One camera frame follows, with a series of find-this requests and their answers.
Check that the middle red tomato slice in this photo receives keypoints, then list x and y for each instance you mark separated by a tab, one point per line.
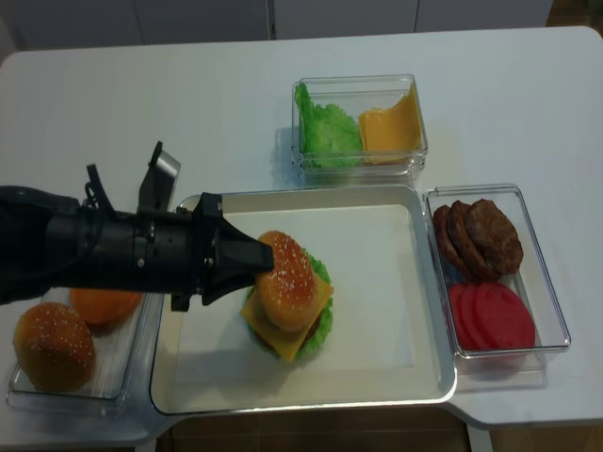
472	337

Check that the yellow cheese slice on burger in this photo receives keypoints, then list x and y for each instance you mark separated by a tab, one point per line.
282	336

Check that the red tomato slice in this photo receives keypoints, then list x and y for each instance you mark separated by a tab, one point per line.
472	337
502	318
454	296

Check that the green lettuce in bin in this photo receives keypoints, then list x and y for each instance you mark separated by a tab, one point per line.
330	138

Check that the clear bin with buns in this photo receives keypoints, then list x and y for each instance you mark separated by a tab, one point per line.
105	394

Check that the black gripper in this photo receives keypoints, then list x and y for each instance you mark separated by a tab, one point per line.
180	253

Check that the front brown patty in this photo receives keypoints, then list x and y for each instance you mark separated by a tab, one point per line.
495	237

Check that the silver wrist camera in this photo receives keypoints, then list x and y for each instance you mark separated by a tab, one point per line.
157	187

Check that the green lettuce under burger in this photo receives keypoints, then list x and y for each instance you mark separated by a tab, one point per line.
322	325

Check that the front red tomato slice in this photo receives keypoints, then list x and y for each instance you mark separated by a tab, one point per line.
502	318

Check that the plain orange bun bottom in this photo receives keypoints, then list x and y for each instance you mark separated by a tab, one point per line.
104	310

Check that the white paper tray liner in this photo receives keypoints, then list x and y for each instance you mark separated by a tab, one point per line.
369	254

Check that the clear bin patties and tomato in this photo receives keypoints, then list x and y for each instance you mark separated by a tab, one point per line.
531	283

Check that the sesame bun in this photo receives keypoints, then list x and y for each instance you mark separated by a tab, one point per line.
54	348
289	293

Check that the yellow cheese slices in bin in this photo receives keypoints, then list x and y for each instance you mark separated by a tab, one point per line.
387	133

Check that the back red tomato slice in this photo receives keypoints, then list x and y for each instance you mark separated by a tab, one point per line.
454	296

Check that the middle brown patty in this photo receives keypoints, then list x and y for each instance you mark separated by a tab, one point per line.
465	246

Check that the white metal serving tray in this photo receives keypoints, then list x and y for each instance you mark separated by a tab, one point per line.
430	380

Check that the back brown patty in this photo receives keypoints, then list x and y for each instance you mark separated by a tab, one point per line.
444	243

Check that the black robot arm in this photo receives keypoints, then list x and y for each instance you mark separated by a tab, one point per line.
52	241

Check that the clear bin lettuce and cheese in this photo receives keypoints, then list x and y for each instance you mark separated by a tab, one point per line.
356	94

